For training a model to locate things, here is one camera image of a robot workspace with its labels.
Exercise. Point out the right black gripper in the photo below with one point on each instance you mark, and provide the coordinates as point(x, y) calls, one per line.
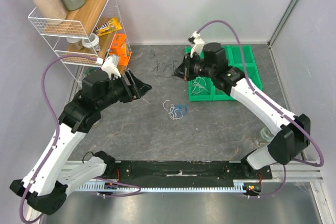
point(189, 66)

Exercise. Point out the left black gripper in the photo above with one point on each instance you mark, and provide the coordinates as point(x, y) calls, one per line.
point(136, 90)

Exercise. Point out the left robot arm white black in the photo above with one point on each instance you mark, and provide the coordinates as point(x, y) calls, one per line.
point(45, 189)

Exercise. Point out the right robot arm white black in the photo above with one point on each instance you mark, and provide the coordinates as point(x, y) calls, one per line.
point(288, 139)

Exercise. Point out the orange snack box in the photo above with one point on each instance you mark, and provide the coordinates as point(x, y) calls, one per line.
point(120, 48)

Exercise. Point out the yellow candy bag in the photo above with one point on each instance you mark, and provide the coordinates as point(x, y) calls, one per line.
point(108, 27)

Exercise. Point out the clear glass bottle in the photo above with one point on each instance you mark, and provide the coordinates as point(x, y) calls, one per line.
point(264, 138)

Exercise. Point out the beige pump bottle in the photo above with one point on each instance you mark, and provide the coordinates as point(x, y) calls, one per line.
point(52, 10)

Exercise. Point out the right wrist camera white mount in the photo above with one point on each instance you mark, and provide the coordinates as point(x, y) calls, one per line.
point(197, 44)

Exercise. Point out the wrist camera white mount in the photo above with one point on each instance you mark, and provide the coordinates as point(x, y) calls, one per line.
point(197, 44)
point(109, 67)

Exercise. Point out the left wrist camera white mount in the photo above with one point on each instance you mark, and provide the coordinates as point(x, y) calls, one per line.
point(109, 67)

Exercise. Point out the white wire shelf rack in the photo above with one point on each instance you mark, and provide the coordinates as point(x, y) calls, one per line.
point(79, 24)

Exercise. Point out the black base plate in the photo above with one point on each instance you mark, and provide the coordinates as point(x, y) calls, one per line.
point(127, 170)

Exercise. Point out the slotted cable duct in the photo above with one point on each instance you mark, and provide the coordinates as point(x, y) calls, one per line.
point(104, 187)

